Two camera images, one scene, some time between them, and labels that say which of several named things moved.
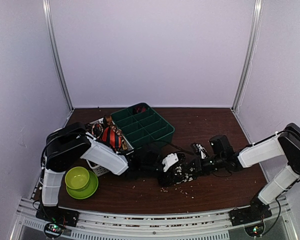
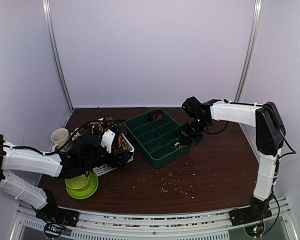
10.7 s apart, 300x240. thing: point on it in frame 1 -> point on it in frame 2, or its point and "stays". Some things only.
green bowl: [76, 178] stays
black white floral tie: [184, 173] -> [177, 145]
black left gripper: [166, 180] -> [121, 161]
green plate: [86, 191] stays
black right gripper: [199, 169] -> [183, 132]
